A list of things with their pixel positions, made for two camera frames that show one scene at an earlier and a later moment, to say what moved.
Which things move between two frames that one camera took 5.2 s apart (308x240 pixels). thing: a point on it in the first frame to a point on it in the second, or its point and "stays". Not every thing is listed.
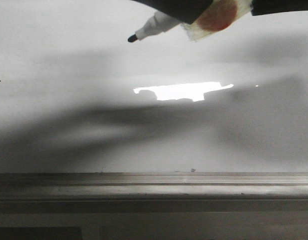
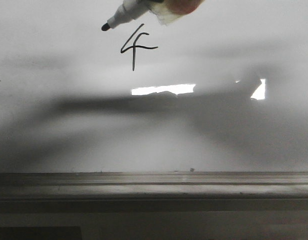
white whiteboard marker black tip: [160, 22] to [129, 9]
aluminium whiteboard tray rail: [154, 186] stays
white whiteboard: [71, 94] stays
